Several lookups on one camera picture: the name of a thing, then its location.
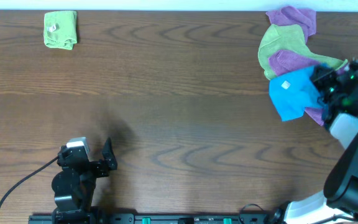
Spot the blue microfiber cloth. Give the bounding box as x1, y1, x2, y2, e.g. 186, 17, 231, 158
268, 65, 324, 126

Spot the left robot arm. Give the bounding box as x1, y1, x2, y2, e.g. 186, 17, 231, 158
52, 137, 117, 223

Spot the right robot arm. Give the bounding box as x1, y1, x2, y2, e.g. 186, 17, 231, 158
269, 61, 358, 223

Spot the large purple cloth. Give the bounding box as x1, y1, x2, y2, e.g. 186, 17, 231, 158
268, 49, 351, 127

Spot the crumpled green cloth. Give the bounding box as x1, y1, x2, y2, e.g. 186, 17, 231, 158
257, 24, 348, 80

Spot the upper purple cloth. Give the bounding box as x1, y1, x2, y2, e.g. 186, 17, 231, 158
266, 6, 317, 42

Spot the folded green cloth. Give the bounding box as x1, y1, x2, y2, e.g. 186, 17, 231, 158
44, 11, 77, 50

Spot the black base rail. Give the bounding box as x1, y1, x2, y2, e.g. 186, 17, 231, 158
28, 213, 270, 224

